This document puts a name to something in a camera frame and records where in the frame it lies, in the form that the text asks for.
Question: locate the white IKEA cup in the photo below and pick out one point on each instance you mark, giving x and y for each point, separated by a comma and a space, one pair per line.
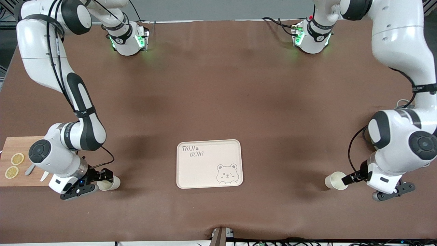
111, 185
333, 181

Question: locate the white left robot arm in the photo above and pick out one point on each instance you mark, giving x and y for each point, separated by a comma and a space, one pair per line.
399, 41

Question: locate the bamboo cutting board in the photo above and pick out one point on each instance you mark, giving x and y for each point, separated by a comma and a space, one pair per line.
13, 145

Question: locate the lemon slice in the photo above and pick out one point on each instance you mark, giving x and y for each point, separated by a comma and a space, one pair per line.
11, 172
17, 159

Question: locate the grey plastic knife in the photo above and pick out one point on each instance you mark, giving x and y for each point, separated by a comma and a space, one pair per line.
29, 170

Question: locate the grey-green electric cooking pot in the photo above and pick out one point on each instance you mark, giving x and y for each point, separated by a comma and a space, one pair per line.
403, 101

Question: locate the aluminium frame profile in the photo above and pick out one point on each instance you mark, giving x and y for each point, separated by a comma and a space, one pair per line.
430, 7
8, 13

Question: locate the brown camera mount post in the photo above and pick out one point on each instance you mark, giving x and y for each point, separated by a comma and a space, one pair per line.
219, 237

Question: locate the cream bear print tray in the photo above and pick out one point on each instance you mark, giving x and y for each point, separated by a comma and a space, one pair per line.
208, 171

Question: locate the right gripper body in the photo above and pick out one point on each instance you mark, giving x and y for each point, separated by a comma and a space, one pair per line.
92, 174

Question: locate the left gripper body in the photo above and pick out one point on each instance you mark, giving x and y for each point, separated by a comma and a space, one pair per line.
362, 172

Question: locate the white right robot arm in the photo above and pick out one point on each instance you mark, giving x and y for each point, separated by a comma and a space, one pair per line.
37, 58

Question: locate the white plastic knife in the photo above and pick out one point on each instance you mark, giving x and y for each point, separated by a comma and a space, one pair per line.
44, 176

